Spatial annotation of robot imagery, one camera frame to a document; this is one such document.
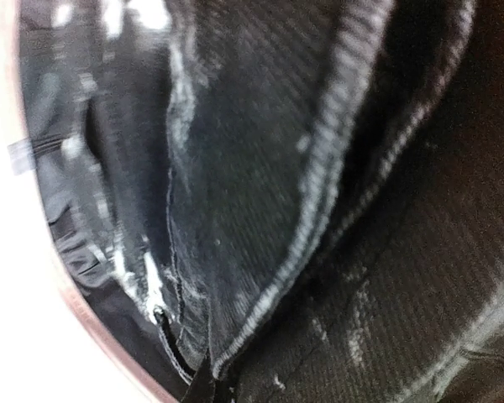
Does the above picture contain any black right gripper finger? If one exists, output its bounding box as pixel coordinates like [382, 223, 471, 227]
[182, 356, 216, 403]

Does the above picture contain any black clothes stack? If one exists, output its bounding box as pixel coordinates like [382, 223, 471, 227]
[82, 1, 504, 402]

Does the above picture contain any beige hard-shell suitcase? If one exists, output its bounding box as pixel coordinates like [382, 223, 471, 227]
[0, 1, 172, 402]

